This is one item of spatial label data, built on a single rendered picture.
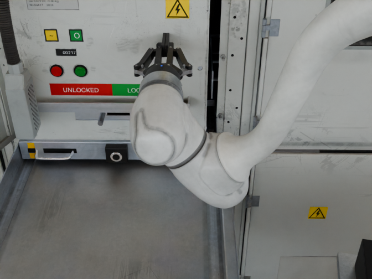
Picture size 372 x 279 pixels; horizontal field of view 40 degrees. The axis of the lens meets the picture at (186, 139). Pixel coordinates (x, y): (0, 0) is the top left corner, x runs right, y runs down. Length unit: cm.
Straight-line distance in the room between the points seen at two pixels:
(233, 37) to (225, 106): 22
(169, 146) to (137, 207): 48
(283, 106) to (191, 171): 22
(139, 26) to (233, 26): 28
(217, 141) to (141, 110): 16
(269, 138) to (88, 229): 57
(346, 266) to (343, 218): 48
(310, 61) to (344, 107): 75
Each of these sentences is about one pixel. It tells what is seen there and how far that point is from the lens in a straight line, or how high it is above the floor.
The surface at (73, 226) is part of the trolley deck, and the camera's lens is 131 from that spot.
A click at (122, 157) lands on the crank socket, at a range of 143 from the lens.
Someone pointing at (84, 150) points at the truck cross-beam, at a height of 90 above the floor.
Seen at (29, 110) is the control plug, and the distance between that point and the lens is 130.
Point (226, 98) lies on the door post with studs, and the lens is 150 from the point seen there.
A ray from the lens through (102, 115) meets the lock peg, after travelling 137.
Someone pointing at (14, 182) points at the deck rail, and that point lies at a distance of 147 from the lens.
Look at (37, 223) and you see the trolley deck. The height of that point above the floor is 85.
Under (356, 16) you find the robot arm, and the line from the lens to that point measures 77.
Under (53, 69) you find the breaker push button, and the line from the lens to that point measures 134.
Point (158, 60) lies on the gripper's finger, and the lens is 113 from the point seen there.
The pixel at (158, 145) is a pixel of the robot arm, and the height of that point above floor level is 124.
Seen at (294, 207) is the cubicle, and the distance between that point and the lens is 177.
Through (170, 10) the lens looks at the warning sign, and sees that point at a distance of 124.
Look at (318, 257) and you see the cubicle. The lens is 197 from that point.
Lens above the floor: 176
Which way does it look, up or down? 36 degrees down
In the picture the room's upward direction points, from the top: straight up
